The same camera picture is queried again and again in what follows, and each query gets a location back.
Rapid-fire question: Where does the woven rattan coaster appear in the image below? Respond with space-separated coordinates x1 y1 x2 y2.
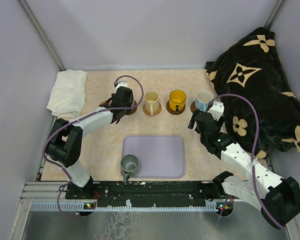
99 100 112 107
142 103 162 117

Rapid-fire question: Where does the white mug blue handle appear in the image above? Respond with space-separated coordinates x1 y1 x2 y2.
195 90 213 112

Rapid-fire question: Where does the grey green mug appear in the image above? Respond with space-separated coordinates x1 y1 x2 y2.
120 154 140 183

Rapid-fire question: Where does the dark wooden coaster back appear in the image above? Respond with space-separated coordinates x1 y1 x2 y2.
190 101 196 113

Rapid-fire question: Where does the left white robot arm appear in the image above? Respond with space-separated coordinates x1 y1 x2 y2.
43 86 135 199

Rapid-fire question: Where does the cream yellow mug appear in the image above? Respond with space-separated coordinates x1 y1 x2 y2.
144 90 160 116

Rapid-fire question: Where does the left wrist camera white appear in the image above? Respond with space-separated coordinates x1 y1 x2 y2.
114 80 128 89

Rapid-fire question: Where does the black floral blanket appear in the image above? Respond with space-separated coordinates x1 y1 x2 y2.
205 27 300 159

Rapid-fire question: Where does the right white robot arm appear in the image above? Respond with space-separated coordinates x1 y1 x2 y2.
188 109 300 229

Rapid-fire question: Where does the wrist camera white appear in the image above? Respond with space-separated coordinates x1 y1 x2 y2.
114 80 128 89
207 101 225 121

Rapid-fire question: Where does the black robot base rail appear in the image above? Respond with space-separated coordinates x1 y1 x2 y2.
58 180 227 210

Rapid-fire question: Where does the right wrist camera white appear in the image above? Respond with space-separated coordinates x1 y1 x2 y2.
207 101 225 121

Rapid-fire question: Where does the white folded cloth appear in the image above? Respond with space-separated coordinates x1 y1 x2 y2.
46 69 88 118

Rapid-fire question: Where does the lavender plastic tray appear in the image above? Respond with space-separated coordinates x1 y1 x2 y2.
122 135 185 179

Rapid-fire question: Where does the amber yellow glass mug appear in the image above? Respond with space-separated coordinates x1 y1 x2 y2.
169 89 187 112

